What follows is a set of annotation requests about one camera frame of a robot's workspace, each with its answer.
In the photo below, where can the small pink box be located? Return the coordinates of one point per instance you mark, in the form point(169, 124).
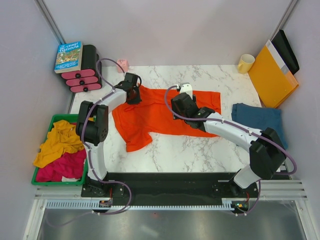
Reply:
point(122, 66)

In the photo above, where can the orange t-shirt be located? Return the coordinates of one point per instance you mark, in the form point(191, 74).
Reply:
point(135, 122)

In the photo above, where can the magenta t-shirt in bin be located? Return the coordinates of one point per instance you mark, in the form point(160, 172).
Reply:
point(68, 168)

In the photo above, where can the yellow mug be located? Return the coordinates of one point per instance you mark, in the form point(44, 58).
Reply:
point(245, 63)

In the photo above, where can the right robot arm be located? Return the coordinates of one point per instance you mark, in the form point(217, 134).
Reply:
point(263, 146)

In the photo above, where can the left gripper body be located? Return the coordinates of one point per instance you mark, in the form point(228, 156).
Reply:
point(136, 99)

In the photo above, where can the blue treehouse paperback book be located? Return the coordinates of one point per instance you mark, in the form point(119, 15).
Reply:
point(68, 57)

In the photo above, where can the right aluminium frame post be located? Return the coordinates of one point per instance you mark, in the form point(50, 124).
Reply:
point(286, 15)

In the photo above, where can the orange folder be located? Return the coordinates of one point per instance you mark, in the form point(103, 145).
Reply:
point(273, 87)

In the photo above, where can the left aluminium frame post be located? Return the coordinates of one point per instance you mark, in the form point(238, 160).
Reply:
point(50, 21)

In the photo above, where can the white grey folder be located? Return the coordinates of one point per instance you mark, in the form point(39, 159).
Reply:
point(277, 58)

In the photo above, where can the black folder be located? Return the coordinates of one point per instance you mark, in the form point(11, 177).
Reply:
point(283, 47)

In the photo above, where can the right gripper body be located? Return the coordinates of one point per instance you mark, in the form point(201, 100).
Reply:
point(175, 110)

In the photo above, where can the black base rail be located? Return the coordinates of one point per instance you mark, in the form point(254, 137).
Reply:
point(168, 188)

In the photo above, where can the yellow t-shirt in bin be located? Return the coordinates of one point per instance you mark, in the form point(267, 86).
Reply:
point(60, 140)

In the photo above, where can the aluminium frame post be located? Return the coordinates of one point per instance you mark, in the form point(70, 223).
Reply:
point(50, 21)
point(286, 15)

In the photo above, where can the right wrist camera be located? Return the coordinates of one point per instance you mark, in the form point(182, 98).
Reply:
point(186, 88)

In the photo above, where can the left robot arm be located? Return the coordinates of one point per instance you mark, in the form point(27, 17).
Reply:
point(93, 121)

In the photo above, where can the folded blue t-shirt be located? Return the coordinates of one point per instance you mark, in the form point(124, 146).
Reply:
point(260, 118)

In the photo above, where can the grey slotted cable duct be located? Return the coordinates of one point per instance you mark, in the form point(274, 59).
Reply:
point(104, 204)

